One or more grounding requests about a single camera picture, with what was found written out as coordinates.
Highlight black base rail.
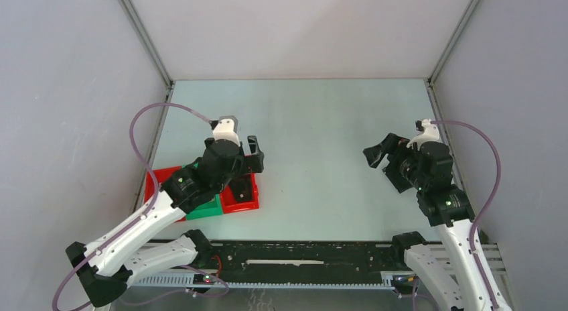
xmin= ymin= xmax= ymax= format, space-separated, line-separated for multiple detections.
xmin=191 ymin=241 xmax=412 ymax=284

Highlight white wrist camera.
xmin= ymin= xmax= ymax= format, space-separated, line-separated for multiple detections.
xmin=407 ymin=119 xmax=441 ymax=150
xmin=210 ymin=115 xmax=240 ymax=145

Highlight grey cable duct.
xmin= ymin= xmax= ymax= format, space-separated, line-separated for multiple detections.
xmin=132 ymin=272 xmax=394 ymax=290

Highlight green bin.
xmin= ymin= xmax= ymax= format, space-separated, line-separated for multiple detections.
xmin=184 ymin=163 xmax=224 ymax=221

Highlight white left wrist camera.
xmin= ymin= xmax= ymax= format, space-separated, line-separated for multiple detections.
xmin=210 ymin=115 xmax=240 ymax=145

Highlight red bin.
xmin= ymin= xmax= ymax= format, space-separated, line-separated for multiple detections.
xmin=143 ymin=166 xmax=182 ymax=216
xmin=220 ymin=174 xmax=260 ymax=214

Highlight left red bin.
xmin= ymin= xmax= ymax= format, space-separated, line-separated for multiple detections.
xmin=143 ymin=166 xmax=182 ymax=216

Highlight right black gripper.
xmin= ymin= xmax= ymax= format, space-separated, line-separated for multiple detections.
xmin=363 ymin=131 xmax=427 ymax=190

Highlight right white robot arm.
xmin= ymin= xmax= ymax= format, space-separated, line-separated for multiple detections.
xmin=363 ymin=133 xmax=511 ymax=310

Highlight right red bin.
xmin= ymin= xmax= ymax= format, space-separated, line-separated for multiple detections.
xmin=220 ymin=174 xmax=260 ymax=214

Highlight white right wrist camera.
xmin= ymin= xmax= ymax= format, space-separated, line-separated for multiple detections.
xmin=407 ymin=119 xmax=441 ymax=150

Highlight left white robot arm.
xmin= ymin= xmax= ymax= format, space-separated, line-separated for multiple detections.
xmin=66 ymin=135 xmax=264 ymax=307

